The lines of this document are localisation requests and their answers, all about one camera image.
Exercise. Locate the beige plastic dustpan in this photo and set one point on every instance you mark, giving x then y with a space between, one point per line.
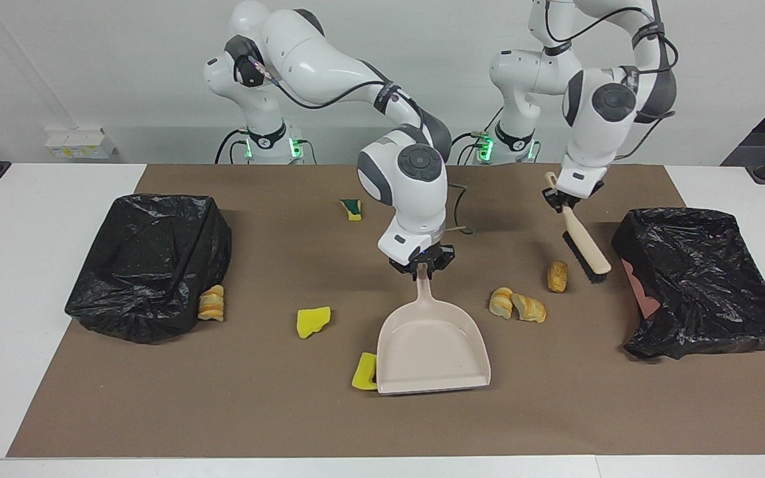
432 352

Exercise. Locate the beige brush black bristles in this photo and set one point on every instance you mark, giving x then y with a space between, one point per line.
585 242

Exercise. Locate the pink plastic bin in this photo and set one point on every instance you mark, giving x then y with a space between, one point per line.
641 292

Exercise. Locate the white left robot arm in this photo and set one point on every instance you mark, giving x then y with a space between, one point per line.
595 139

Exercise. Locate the notched yellow sponge piece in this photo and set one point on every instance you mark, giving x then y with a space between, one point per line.
364 372

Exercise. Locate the cut bread roll piece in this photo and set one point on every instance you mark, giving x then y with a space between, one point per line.
501 303
530 309

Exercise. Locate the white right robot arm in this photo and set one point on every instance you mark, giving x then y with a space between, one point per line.
329 60

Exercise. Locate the black bag on pink bin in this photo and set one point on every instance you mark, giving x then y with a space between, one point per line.
701 279

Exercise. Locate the white wall socket box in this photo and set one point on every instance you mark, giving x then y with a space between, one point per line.
80 145

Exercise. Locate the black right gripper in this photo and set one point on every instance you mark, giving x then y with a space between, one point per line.
441 255

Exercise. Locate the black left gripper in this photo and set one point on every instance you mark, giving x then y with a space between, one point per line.
568 202

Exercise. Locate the yellow green sponge piece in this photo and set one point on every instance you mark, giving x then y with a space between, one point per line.
353 211

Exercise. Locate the striped bread piece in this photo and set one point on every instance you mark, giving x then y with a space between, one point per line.
212 304

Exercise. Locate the right black trash bag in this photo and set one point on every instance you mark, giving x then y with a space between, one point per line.
143 265

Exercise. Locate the brown table mat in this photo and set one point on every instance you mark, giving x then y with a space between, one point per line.
223 411

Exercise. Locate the brown fried nugget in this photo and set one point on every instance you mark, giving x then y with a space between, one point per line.
557 276

